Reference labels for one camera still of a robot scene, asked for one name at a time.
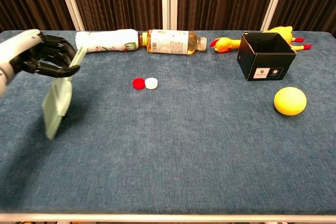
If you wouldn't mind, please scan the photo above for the blue table mat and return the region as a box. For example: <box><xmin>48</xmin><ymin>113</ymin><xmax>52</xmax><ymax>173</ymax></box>
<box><xmin>0</xmin><ymin>30</ymin><xmax>336</xmax><ymax>216</ymax></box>

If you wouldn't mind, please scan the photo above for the open black cardboard box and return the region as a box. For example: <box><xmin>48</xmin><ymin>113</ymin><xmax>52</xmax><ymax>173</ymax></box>
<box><xmin>237</xmin><ymin>31</ymin><xmax>297</xmax><ymax>82</ymax></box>

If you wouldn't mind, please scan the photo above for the amber tea plastic bottle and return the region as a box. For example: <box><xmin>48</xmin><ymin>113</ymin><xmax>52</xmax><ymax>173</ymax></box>
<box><xmin>138</xmin><ymin>29</ymin><xmax>207</xmax><ymax>55</ymax></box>

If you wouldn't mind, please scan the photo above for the yellow rubber chicken toy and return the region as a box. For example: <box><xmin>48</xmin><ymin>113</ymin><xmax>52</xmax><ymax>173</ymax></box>
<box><xmin>209</xmin><ymin>26</ymin><xmax>313</xmax><ymax>54</ymax></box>

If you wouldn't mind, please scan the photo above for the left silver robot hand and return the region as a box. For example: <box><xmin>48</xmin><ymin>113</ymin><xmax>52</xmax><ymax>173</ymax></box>
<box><xmin>0</xmin><ymin>29</ymin><xmax>81</xmax><ymax>79</ymax></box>

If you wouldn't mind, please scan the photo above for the white green-labelled bottle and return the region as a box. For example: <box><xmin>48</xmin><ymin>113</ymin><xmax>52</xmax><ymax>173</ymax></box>
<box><xmin>75</xmin><ymin>28</ymin><xmax>139</xmax><ymax>52</ymax></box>

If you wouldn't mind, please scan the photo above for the white metal partition post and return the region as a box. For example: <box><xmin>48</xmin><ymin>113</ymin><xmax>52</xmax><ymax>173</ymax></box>
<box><xmin>260</xmin><ymin>0</ymin><xmax>289</xmax><ymax>31</ymax></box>
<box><xmin>161</xmin><ymin>0</ymin><xmax>179</xmax><ymax>31</ymax></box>
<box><xmin>55</xmin><ymin>0</ymin><xmax>85</xmax><ymax>31</ymax></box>

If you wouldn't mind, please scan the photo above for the red bottle cap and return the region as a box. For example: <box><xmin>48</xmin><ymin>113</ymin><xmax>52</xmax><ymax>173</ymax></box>
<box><xmin>132</xmin><ymin>77</ymin><xmax>146</xmax><ymax>90</ymax></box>

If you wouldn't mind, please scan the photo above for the yellow ball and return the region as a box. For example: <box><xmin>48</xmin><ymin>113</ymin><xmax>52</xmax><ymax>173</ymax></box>
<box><xmin>274</xmin><ymin>87</ymin><xmax>307</xmax><ymax>116</ymax></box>

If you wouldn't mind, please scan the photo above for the white bottle cap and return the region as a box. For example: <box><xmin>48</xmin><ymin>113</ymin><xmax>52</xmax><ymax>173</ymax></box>
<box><xmin>144</xmin><ymin>77</ymin><xmax>159</xmax><ymax>90</ymax></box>

